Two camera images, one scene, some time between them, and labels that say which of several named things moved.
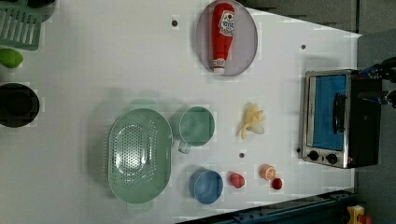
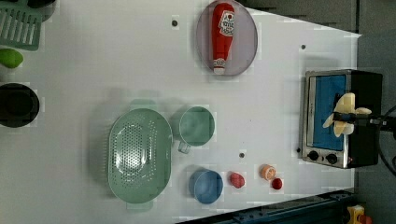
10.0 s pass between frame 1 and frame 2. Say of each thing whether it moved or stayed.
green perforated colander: stayed
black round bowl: stayed
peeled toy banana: moved
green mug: stayed
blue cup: stayed
